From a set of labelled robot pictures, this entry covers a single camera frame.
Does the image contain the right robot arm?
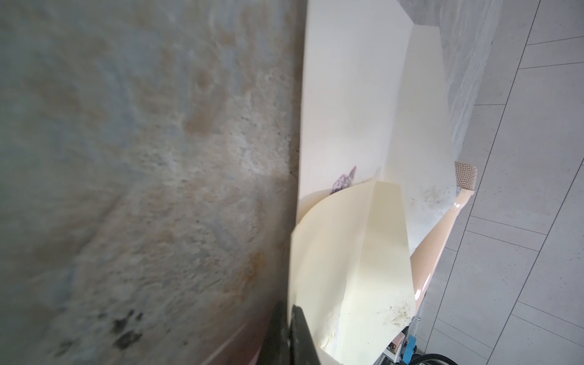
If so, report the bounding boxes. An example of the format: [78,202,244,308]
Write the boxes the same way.
[409,354,458,365]

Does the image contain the cream white envelope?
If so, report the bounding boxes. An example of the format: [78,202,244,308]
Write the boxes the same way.
[297,1,456,251]

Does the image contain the yellow envelope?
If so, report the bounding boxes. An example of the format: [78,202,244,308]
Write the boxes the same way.
[288,182,416,364]

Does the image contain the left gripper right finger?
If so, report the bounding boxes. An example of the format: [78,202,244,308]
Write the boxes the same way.
[290,306,321,365]

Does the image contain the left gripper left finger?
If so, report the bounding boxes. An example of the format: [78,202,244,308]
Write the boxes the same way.
[257,301,290,365]

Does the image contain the pink white tape dispenser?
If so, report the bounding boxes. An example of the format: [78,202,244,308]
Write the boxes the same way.
[382,332,405,364]

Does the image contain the red bordered card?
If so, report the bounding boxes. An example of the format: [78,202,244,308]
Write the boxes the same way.
[199,316,269,365]

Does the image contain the beige toy microphone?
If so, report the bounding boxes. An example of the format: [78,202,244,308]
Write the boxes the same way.
[411,161,478,312]

